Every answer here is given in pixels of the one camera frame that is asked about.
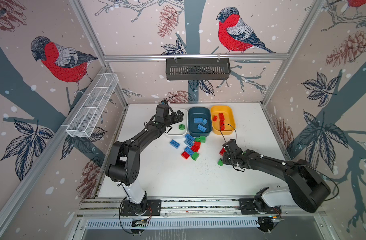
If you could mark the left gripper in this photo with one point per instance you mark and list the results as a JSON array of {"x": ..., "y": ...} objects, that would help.
[{"x": 175, "y": 119}]

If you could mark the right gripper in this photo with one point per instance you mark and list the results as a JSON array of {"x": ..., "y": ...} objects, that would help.
[{"x": 224, "y": 158}]

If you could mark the blue lego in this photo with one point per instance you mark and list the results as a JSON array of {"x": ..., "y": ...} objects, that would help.
[
  {"x": 174, "y": 144},
  {"x": 202, "y": 128},
  {"x": 198, "y": 120},
  {"x": 189, "y": 151}
]

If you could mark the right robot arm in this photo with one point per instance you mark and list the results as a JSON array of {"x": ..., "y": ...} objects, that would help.
[{"x": 307, "y": 188}]

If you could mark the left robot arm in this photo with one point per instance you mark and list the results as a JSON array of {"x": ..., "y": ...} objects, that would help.
[{"x": 123, "y": 163}]

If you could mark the red lego long right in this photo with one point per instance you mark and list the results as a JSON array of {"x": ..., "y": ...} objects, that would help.
[{"x": 222, "y": 151}]

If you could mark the white plastic bin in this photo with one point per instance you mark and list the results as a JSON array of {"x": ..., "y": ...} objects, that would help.
[{"x": 175, "y": 132}]

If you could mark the teal plastic bin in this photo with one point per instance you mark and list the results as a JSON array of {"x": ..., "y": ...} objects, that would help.
[{"x": 199, "y": 112}]

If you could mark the yellow plastic bin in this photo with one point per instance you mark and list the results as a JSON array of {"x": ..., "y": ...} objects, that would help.
[{"x": 225, "y": 114}]

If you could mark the black hanging wire basket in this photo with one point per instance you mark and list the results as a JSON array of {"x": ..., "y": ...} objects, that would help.
[{"x": 197, "y": 69}]

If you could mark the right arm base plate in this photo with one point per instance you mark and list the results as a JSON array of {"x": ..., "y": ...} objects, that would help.
[{"x": 252, "y": 206}]

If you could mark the white wire mesh basket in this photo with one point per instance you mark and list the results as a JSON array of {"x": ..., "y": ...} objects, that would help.
[{"x": 89, "y": 114}]

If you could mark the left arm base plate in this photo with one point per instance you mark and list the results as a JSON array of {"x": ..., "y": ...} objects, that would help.
[{"x": 144, "y": 208}]

